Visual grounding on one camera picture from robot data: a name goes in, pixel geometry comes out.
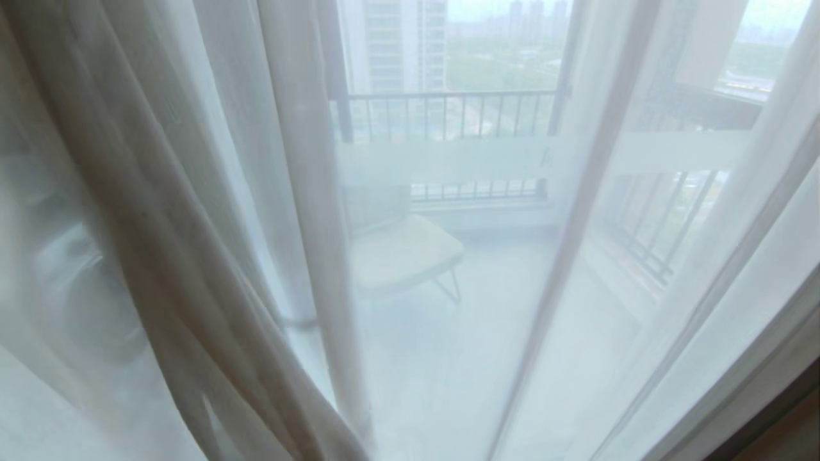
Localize white sheer curtain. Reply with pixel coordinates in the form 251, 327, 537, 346
0, 0, 820, 461

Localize black balcony railing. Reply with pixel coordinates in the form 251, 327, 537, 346
330, 83, 763, 286

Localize white cushioned chair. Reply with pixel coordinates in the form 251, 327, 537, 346
346, 186, 466, 305

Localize tall apartment building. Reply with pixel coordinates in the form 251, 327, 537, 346
340, 0, 449, 95

